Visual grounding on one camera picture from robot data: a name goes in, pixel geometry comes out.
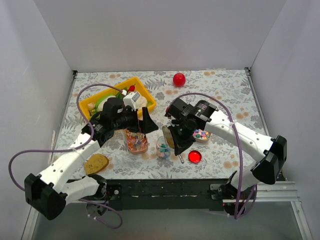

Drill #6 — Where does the metal scoop spoon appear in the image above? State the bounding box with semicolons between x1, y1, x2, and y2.
162;125;176;156

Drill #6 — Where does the tray of star candies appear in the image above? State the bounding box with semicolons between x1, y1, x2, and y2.
192;129;211;143

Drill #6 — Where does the clear glass jar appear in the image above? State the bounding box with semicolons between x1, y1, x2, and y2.
156;136;171;159

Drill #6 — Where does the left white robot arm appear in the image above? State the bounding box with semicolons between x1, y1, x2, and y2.
24;97;158;220

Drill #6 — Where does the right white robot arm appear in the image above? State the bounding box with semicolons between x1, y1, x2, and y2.
165;98;287;199

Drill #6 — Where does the tray of wrapped candies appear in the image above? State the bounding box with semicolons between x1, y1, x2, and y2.
125;129;149;155

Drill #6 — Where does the red jar lid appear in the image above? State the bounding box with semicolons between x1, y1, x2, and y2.
188;150;202;164

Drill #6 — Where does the white cauliflower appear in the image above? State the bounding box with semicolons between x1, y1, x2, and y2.
136;96;148;109

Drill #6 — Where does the yellow plastic basket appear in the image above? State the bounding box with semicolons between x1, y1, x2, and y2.
79;77;156;120

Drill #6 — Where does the red chili pepper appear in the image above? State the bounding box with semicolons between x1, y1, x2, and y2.
127;85;136;92

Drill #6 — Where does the red apple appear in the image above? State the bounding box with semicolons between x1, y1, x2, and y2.
172;72;186;87

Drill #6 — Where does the floral table mat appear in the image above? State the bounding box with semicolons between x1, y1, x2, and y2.
56;69;266;179

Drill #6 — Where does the bread slice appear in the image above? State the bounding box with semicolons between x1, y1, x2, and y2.
84;153;109;175

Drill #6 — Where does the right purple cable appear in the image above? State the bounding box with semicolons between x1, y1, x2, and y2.
178;92;258;220

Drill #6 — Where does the purple cable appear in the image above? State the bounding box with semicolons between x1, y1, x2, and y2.
178;92;258;220
8;83;128;230

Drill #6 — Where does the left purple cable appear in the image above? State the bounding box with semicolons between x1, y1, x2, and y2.
8;83;128;230

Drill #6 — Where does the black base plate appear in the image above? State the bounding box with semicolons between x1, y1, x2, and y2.
77;178;257;211

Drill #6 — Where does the aluminium frame rail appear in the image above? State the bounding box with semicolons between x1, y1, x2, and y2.
57;178;299;203

